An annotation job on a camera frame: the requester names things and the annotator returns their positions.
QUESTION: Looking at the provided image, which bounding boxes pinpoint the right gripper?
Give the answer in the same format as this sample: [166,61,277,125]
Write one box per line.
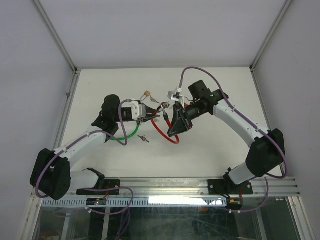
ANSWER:
[167,100,208,138]

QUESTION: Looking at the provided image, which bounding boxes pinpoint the green cable lock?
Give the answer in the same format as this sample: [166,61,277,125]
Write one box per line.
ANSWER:
[107,123,141,141]

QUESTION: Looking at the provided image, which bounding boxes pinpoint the small padlock silver keys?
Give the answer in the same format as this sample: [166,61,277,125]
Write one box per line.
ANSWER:
[149,96,160,104]

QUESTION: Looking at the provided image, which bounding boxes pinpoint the red cable lock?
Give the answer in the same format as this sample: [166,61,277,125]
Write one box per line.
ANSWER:
[151,104,180,145]

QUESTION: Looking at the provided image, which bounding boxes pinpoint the small brass padlock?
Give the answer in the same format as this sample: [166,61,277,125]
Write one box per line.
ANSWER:
[140,91,151,102]

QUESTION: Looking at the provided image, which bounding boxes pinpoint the green cable lock keys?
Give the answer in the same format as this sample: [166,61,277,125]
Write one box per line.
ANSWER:
[138,135,150,143]

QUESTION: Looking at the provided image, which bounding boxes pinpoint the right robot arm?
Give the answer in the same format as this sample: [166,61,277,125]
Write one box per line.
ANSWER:
[167,80,285,195]

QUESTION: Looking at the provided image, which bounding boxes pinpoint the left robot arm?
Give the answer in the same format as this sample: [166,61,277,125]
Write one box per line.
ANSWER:
[30,94,158,200]

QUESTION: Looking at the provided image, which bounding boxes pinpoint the red cable lock keys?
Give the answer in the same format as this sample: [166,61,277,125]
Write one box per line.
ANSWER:
[160,102,170,109]

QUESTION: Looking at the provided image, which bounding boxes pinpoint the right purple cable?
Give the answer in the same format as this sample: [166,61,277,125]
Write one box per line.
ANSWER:
[178,66,289,213]

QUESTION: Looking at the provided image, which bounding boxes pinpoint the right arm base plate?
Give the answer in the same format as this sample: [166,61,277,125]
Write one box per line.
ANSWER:
[207,179,253,196]

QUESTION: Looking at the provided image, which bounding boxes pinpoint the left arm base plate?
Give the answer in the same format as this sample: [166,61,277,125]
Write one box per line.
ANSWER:
[76,178,121,196]

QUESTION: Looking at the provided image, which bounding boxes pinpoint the slotted cable duct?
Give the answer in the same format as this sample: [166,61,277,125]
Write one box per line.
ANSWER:
[42,196,227,208]

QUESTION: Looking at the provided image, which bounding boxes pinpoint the aluminium mounting rail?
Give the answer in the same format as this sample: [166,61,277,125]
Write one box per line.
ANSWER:
[32,176,300,198]

